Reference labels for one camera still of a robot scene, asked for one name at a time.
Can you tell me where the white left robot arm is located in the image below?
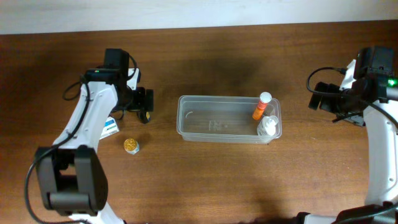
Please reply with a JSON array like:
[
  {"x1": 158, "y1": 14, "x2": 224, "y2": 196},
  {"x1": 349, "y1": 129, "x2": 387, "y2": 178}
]
[{"x1": 29, "y1": 68, "x2": 154, "y2": 223}]

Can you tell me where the white Panadol medicine box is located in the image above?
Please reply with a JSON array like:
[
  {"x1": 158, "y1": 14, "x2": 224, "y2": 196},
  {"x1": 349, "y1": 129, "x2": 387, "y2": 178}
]
[{"x1": 100, "y1": 117, "x2": 119, "y2": 139}]

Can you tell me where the white pump bottle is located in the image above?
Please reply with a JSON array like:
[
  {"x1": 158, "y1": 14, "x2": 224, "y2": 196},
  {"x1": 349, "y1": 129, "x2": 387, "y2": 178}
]
[{"x1": 257, "y1": 116, "x2": 279, "y2": 136}]

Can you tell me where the dark bottle white cap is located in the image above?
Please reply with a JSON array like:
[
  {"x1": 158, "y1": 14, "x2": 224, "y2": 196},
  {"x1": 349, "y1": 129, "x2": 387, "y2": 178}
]
[{"x1": 137, "y1": 110, "x2": 150, "y2": 124}]

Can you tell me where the clear plastic container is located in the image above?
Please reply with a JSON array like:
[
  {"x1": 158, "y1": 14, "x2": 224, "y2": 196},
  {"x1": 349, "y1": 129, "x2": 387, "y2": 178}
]
[{"x1": 177, "y1": 95, "x2": 282, "y2": 144}]

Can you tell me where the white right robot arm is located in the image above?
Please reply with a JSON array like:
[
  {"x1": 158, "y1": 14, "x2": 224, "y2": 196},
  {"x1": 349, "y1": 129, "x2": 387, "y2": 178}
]
[{"x1": 295, "y1": 78, "x2": 397, "y2": 224}]

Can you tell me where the orange tube white cap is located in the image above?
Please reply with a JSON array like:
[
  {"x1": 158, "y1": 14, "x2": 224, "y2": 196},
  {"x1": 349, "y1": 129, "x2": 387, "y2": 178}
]
[{"x1": 252, "y1": 92, "x2": 272, "y2": 120}]

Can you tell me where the small jar gold lid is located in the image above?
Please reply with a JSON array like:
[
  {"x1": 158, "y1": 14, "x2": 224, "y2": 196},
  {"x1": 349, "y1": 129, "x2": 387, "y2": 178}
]
[{"x1": 123, "y1": 139, "x2": 140, "y2": 154}]

